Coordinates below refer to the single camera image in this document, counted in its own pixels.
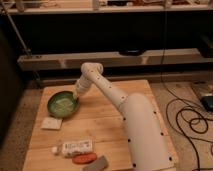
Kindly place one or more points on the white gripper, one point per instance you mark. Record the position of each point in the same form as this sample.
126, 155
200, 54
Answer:
82, 86

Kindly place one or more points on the green ceramic bowl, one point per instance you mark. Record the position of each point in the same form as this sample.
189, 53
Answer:
62, 105

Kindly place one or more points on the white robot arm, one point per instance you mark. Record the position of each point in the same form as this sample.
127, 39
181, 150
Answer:
148, 147

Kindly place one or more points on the white square sponge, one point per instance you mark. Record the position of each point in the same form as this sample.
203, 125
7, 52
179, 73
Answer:
51, 123

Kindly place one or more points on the white plastic bottle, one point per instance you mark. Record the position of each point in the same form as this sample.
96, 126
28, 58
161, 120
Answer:
73, 148

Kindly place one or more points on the metal stand pole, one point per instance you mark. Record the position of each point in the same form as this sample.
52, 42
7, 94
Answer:
26, 50

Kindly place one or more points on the orange carrot toy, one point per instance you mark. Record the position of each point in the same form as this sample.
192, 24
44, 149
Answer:
84, 158

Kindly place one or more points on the grey stone block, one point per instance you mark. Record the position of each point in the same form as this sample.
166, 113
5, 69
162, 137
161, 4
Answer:
99, 164

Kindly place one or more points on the long grey shelf beam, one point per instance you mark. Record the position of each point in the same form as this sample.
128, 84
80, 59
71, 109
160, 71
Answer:
113, 59

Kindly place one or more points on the dark device on floor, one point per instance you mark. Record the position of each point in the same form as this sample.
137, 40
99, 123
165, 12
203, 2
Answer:
204, 94

